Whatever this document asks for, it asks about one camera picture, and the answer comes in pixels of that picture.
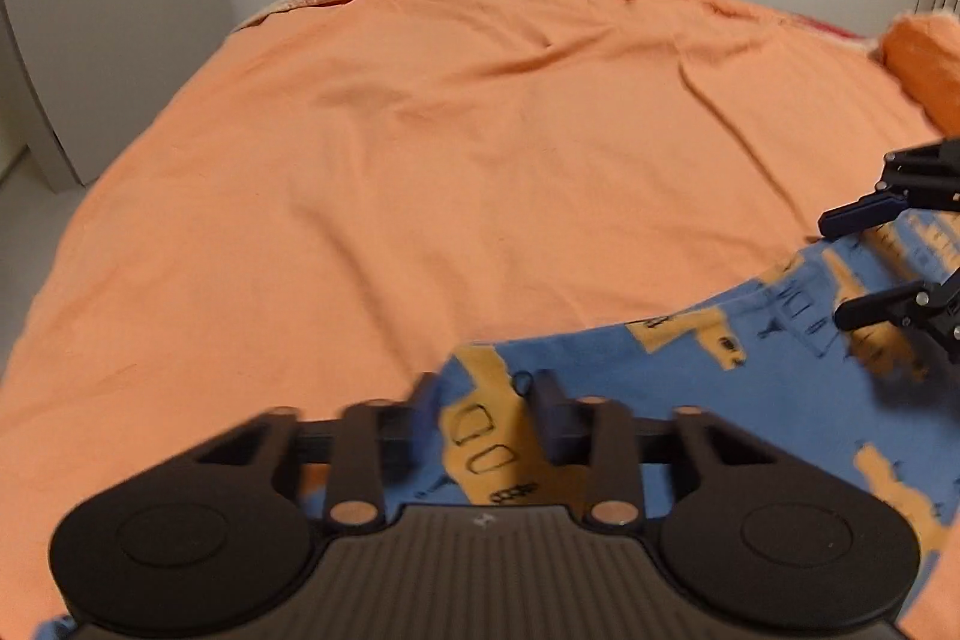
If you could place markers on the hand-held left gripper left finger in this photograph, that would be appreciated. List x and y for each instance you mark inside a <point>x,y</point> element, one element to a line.
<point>421,411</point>

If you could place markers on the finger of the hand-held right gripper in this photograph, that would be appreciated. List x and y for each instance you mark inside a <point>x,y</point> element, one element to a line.
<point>855,215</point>
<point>870,308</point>

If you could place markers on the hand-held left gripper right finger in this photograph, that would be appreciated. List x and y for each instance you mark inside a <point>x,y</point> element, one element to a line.
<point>546,415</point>

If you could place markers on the blue pants with orange print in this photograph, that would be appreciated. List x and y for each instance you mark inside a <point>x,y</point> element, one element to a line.
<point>765,400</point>

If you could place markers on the orange pillow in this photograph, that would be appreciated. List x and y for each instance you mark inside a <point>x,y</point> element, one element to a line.
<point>926,63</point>

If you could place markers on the orange bed sheet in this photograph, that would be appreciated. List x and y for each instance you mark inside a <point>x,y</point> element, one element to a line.
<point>420,175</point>

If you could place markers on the white door with keys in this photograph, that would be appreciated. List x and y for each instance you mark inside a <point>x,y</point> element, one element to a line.
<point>97,10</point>

